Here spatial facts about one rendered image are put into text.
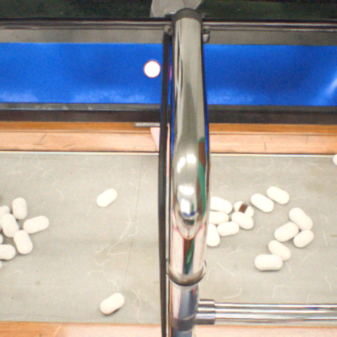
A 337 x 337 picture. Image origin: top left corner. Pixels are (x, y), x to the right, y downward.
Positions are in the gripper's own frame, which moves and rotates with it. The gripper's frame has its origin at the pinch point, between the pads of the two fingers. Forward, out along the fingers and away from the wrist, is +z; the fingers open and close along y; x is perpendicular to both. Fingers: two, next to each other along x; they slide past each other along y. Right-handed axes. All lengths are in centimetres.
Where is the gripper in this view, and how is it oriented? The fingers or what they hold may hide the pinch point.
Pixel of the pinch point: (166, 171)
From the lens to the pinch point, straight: 69.5
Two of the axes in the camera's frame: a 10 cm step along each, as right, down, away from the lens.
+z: -0.2, 10.0, 0.0
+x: 0.1, 0.0, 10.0
